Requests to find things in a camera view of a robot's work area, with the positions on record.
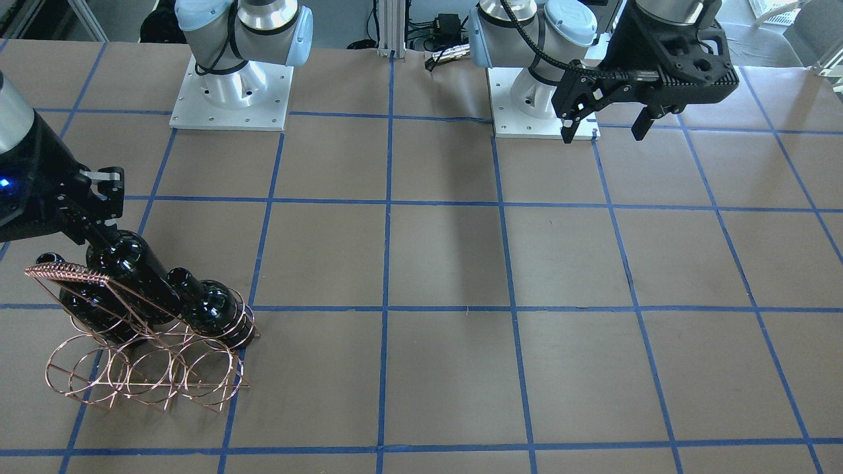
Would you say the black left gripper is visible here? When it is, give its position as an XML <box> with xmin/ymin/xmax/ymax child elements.
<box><xmin>552</xmin><ymin>7</ymin><xmax>740</xmax><ymax>143</ymax></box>

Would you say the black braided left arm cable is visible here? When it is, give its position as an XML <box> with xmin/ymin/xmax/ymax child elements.
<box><xmin>499</xmin><ymin>0</ymin><xmax>659</xmax><ymax>83</ymax></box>

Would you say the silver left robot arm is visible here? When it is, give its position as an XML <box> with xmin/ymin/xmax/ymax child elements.
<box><xmin>467</xmin><ymin>1</ymin><xmax>740</xmax><ymax>144</ymax></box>

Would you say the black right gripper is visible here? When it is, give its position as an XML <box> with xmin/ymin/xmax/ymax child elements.
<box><xmin>1</xmin><ymin>112</ymin><xmax>124</xmax><ymax>245</ymax></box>

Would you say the dark wine bottle in basket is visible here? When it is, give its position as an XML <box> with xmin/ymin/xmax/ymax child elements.
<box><xmin>166</xmin><ymin>267</ymin><xmax>256</xmax><ymax>350</ymax></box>

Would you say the copper wire wine basket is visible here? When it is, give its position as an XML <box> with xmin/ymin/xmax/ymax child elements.
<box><xmin>25</xmin><ymin>262</ymin><xmax>251</xmax><ymax>412</ymax></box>

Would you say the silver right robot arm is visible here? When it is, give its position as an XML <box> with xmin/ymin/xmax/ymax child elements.
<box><xmin>1</xmin><ymin>1</ymin><xmax>313</xmax><ymax>245</ymax></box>

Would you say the dark glass wine bottle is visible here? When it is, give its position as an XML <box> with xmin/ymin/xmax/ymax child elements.
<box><xmin>85</xmin><ymin>225</ymin><xmax>180</xmax><ymax>326</ymax></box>

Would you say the aluminium frame post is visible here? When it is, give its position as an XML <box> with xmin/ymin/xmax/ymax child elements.
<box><xmin>375</xmin><ymin>0</ymin><xmax>408</xmax><ymax>61</ymax></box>

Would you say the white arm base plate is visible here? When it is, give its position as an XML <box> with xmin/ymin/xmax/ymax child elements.
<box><xmin>169</xmin><ymin>57</ymin><xmax>295</xmax><ymax>132</ymax></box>
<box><xmin>487</xmin><ymin>67</ymin><xmax>563</xmax><ymax>140</ymax></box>

